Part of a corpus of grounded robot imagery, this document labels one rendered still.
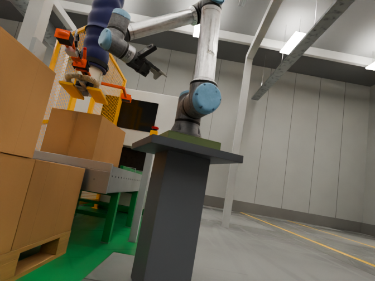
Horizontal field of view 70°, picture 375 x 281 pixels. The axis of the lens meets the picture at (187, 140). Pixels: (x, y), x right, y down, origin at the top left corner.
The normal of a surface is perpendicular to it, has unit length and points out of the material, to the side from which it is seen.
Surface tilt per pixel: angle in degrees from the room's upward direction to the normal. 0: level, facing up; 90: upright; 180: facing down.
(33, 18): 90
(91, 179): 90
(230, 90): 90
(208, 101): 94
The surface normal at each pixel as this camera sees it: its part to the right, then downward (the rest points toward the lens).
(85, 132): -0.06, -0.18
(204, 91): 0.36, -0.04
